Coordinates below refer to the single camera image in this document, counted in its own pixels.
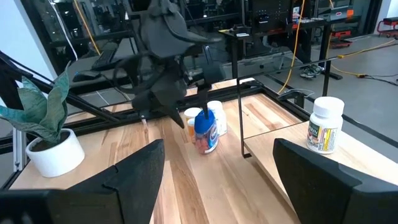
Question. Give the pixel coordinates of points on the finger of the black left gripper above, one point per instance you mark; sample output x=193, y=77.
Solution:
x=205, y=99
x=175, y=115

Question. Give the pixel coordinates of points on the white bottle blue label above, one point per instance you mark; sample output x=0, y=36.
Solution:
x=219, y=116

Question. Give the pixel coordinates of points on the white bottle red yellow label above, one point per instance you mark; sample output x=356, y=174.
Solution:
x=325, y=127

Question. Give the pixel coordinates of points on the black table bracket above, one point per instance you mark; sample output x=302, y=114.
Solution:
x=292, y=96

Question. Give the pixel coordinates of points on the person's shoe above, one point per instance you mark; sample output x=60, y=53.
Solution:
x=317, y=68
x=306, y=73

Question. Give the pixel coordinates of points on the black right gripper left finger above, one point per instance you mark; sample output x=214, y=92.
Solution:
x=124, y=193

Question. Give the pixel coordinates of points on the black work table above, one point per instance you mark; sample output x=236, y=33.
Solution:
x=233, y=32

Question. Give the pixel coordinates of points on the green artificial plant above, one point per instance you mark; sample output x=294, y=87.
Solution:
x=46, y=109

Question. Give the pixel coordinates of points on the yellow translucent pill vial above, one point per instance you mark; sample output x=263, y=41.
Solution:
x=192, y=112

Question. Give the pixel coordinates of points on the silver aluminium frame post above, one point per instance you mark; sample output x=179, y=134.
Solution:
x=19, y=149

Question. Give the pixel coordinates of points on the black frame wooden shelf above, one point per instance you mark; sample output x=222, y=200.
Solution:
x=360, y=152

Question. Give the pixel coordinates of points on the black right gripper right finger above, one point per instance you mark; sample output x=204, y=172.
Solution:
x=326, y=196

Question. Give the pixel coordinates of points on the red tool cart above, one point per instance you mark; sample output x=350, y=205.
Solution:
x=388, y=23

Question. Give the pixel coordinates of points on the clear jar blue cap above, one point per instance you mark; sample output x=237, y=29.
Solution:
x=205, y=133

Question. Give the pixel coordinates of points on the white plant pot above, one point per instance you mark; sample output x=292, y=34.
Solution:
x=56, y=155

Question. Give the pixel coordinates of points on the black frame strut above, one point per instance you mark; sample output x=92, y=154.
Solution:
x=79, y=101

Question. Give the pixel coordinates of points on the black keyboard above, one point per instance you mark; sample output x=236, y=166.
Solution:
x=104, y=59

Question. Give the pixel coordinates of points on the black orange tool case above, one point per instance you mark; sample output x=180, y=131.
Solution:
x=340, y=14

